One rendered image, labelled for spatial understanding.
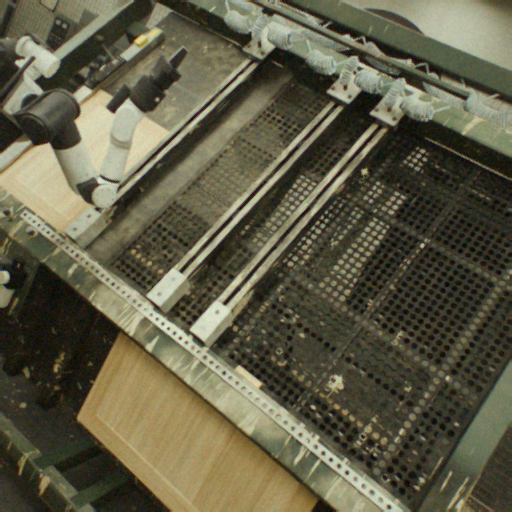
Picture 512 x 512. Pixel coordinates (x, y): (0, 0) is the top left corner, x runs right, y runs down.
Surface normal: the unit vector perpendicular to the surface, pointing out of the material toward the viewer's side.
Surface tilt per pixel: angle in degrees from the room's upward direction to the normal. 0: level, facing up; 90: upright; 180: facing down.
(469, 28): 90
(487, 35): 90
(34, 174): 56
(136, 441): 90
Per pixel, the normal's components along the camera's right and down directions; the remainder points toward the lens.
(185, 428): -0.43, 0.00
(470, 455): -0.09, -0.47
